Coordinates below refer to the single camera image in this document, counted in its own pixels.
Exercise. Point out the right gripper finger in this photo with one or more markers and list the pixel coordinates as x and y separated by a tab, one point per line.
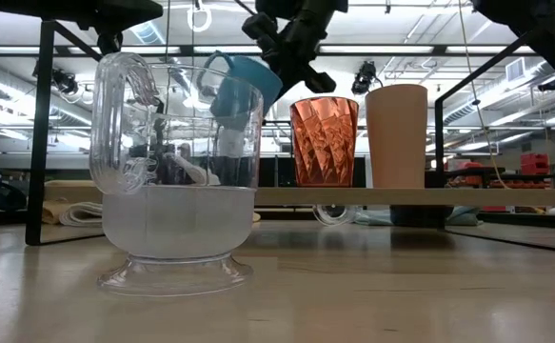
286	81

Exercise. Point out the blue plastic mug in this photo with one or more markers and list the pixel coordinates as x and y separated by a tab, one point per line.
248	81

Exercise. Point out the orange faceted plastic tumbler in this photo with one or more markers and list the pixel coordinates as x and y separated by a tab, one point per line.
324	143

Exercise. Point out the peach plastic cup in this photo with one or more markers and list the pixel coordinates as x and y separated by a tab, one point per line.
396	138

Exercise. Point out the red storage bin stack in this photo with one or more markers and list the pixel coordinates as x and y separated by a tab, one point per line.
535	163

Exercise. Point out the striped white folded towel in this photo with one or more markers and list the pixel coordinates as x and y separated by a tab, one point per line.
82	214

